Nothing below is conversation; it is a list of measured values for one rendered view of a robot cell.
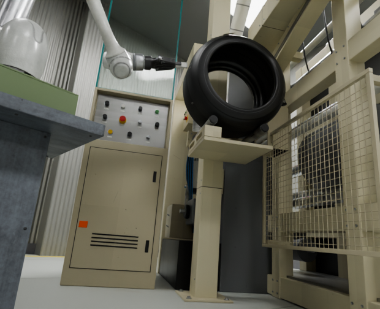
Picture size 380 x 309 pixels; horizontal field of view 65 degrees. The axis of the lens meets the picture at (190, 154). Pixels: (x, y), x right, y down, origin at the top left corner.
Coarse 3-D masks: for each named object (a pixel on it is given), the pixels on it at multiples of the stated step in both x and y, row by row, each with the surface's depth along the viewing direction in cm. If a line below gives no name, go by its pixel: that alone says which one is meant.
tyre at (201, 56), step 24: (216, 48) 160; (240, 48) 180; (264, 48) 168; (192, 72) 157; (240, 72) 192; (264, 72) 184; (192, 96) 158; (216, 96) 153; (264, 96) 189; (240, 120) 154; (264, 120) 159
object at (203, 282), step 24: (216, 0) 217; (216, 24) 211; (216, 72) 202; (216, 168) 185; (216, 192) 181; (216, 216) 177; (216, 240) 174; (192, 264) 176; (216, 264) 170; (192, 288) 169; (216, 288) 167
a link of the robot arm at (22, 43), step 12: (12, 24) 103; (24, 24) 104; (36, 24) 108; (0, 36) 102; (12, 36) 101; (24, 36) 102; (36, 36) 106; (0, 48) 100; (12, 48) 100; (24, 48) 101; (36, 48) 104; (0, 60) 99; (12, 60) 99; (24, 60) 101; (36, 60) 104; (36, 72) 105
